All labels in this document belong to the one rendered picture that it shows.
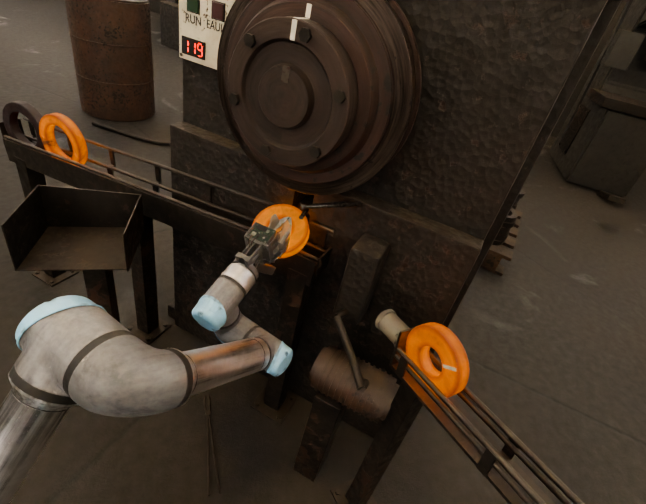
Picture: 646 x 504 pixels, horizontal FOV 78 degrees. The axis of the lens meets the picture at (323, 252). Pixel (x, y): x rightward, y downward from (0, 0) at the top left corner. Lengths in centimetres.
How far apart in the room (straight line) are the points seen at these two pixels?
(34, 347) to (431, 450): 134
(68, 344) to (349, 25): 70
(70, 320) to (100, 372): 10
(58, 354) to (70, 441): 92
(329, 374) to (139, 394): 55
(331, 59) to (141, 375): 61
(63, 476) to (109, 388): 92
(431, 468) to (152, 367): 120
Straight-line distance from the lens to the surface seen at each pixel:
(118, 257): 121
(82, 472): 153
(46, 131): 171
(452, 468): 168
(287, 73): 84
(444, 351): 87
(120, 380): 64
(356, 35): 84
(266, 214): 111
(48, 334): 71
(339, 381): 106
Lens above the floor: 133
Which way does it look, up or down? 35 degrees down
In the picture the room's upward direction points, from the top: 13 degrees clockwise
